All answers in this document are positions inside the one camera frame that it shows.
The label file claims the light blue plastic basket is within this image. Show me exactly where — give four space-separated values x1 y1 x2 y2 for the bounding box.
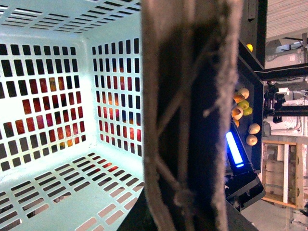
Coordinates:
0 0 144 231

